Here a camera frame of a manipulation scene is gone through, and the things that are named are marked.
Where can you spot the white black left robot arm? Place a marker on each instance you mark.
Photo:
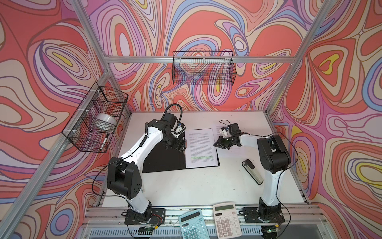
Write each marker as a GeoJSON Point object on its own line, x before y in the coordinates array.
{"type": "Point", "coordinates": [123, 173]}

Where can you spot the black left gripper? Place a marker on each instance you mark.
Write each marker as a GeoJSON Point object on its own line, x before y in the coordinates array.
{"type": "Point", "coordinates": [179, 145]}

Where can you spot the pink white calculator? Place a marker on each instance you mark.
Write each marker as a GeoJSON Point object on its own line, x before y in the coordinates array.
{"type": "Point", "coordinates": [226, 221]}

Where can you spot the teal calculator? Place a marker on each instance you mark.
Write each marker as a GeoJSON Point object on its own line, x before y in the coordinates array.
{"type": "Point", "coordinates": [193, 226]}

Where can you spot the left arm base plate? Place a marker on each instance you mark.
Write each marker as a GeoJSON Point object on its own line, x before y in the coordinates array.
{"type": "Point", "coordinates": [152, 217]}

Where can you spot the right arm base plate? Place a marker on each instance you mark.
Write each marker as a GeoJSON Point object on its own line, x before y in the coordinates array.
{"type": "Point", "coordinates": [263, 214]}

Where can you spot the black wire basket back wall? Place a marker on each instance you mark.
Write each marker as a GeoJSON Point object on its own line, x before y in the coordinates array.
{"type": "Point", "coordinates": [199, 67]}

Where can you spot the beige black stapler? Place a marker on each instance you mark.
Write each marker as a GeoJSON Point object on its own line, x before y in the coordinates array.
{"type": "Point", "coordinates": [252, 171]}

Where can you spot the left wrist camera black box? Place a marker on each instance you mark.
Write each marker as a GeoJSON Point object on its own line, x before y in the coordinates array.
{"type": "Point", "coordinates": [177, 127]}

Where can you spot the white tape roll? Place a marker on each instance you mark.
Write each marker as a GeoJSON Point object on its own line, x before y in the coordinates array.
{"type": "Point", "coordinates": [106, 118]}

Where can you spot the printed paper sheet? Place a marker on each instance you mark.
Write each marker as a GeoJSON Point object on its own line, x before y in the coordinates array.
{"type": "Point", "coordinates": [200, 151]}
{"type": "Point", "coordinates": [234, 151]}

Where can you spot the black wire basket wall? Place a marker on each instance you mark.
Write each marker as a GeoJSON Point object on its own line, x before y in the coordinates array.
{"type": "Point", "coordinates": [84, 131]}
{"type": "Point", "coordinates": [199, 67]}

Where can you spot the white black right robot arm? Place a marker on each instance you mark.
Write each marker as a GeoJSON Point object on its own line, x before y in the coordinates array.
{"type": "Point", "coordinates": [275, 159]}

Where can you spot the black wire basket left wall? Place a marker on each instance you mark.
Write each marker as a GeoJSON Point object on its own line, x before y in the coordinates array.
{"type": "Point", "coordinates": [84, 131]}

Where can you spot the blue folder with black inside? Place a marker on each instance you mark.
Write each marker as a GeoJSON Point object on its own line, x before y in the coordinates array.
{"type": "Point", "coordinates": [164, 159]}

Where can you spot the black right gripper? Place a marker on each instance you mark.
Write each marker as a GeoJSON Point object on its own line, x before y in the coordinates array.
{"type": "Point", "coordinates": [220, 142]}

